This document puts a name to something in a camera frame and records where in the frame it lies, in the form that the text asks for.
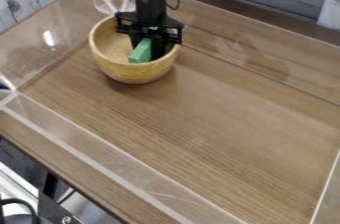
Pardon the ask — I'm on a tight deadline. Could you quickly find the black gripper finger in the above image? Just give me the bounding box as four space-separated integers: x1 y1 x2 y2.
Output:
152 33 168 61
129 31 145 47

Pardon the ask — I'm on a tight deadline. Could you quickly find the black metal bracket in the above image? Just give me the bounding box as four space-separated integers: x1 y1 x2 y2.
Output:
37 192 84 224

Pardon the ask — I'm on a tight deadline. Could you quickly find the black table leg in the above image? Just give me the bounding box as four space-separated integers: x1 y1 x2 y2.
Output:
42 172 58 198

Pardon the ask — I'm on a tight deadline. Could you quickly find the brown wooden bowl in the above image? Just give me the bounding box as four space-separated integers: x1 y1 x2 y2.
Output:
88 16 180 84

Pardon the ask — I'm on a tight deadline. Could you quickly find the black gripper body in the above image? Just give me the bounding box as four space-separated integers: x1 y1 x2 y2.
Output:
116 0 182 44

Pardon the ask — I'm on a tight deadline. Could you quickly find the white cylindrical container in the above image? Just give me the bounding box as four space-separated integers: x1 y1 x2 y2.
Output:
317 0 340 31

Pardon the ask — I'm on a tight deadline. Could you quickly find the black cable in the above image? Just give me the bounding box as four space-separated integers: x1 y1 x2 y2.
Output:
0 197 38 224

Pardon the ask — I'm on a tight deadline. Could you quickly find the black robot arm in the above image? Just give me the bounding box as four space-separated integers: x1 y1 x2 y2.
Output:
116 0 184 60

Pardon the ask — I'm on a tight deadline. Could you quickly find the clear acrylic tray wall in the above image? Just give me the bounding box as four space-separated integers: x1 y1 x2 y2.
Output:
0 0 340 224

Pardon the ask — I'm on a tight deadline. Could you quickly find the green rectangular block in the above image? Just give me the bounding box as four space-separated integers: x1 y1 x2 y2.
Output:
129 38 152 64

